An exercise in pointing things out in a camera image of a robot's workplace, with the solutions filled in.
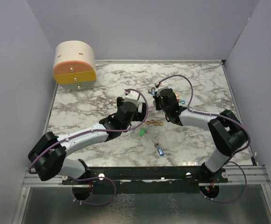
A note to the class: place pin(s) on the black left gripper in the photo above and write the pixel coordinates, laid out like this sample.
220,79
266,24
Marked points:
139,116

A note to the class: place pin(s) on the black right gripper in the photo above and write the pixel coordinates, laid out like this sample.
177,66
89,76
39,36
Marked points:
156,99

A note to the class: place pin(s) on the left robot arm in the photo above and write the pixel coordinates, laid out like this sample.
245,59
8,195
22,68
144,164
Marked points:
48,157

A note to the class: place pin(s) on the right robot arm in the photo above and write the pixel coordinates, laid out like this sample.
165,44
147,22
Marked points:
227,132

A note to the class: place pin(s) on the orange s-shaped carabiner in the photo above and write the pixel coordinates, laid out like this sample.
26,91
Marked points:
158,123
148,122

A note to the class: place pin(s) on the green key tag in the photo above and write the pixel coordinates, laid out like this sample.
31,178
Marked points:
142,132

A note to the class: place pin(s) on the blue window tag with key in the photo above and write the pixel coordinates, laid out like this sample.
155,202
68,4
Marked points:
159,149

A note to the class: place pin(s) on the round three-drawer storage box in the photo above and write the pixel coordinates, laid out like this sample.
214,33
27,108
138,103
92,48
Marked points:
74,66

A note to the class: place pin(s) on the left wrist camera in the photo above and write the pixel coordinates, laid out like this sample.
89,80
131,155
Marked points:
132,97

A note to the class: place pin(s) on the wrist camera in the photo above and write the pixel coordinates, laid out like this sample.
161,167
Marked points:
132,97
159,87

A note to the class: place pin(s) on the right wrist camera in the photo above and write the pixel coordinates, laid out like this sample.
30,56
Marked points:
159,87

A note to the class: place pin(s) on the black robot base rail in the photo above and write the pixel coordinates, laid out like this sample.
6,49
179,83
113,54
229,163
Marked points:
146,180

